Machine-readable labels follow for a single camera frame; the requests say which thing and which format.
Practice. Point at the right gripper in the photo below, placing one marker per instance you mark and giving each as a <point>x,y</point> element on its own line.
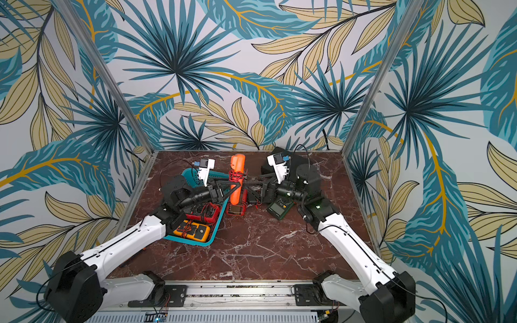
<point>268,192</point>

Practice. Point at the green multimeter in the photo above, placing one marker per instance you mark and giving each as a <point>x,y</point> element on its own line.
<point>280,208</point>

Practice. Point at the yellow multimeter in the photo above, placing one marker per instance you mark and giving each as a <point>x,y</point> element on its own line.
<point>194,231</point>

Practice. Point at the teal plastic basket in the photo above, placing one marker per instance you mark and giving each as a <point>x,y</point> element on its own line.
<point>210,177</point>

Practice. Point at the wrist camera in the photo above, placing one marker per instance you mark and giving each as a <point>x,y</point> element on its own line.
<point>278,163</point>
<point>204,166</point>

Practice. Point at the aluminium front rail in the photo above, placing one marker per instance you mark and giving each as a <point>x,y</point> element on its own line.
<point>238,296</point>

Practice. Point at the small orange clamp meter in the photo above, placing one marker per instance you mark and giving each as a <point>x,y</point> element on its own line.
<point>236,176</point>

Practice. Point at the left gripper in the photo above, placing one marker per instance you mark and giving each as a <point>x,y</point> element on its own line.
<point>219,194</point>

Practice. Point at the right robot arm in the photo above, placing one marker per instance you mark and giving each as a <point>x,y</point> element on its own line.
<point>381,294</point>

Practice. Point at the red multimeter face down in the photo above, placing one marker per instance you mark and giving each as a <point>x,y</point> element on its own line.
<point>240,208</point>

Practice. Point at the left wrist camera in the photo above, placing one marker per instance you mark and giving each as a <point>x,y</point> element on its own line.
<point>204,166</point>

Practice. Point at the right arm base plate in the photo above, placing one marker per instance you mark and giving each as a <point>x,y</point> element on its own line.
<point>309,295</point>

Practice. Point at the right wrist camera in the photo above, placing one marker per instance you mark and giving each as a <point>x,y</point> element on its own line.
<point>278,163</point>

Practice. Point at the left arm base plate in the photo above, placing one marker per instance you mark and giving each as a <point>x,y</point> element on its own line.
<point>170,296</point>

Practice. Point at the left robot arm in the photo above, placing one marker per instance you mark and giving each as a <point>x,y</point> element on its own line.
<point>80,286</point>

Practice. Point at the black plastic tool case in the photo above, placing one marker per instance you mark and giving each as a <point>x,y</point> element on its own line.
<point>295,161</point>

